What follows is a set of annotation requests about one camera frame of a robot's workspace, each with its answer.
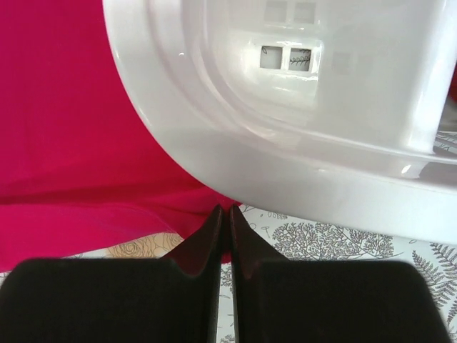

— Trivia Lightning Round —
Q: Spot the white laundry basket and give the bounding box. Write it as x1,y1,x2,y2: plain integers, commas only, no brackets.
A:
103,1,456,244

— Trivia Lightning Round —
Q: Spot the magenta t shirt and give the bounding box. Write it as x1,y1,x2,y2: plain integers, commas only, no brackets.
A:
1,1,233,272

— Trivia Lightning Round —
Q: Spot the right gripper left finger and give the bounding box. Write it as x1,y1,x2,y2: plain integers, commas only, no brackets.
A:
1,207,224,342

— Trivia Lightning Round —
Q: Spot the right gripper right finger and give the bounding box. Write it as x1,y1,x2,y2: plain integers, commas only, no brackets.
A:
228,207,450,342

